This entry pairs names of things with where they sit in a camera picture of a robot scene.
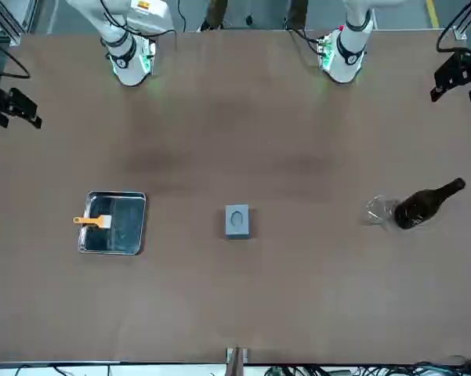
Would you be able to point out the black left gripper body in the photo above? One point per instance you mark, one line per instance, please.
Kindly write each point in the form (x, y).
(470, 64)

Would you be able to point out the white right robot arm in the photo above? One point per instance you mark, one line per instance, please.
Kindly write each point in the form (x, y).
(129, 66)

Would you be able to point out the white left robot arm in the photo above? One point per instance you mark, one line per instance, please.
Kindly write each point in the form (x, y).
(346, 62)

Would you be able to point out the dark brown glass bottle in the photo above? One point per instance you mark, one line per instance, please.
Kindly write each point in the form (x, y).
(419, 209)

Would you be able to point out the clear glass cup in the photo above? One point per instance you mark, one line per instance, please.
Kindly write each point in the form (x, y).
(378, 213)

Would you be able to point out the shiny metal tray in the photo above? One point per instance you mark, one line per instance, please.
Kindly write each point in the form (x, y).
(125, 231)

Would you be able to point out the person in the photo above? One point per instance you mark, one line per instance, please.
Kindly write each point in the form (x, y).
(215, 11)

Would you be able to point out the aluminium corner bracket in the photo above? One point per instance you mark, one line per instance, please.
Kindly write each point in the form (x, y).
(460, 33)

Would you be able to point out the aluminium frame rail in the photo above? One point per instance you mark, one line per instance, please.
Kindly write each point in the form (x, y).
(13, 19)

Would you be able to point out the aluminium camera post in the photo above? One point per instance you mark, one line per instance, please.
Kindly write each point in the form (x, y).
(237, 362)

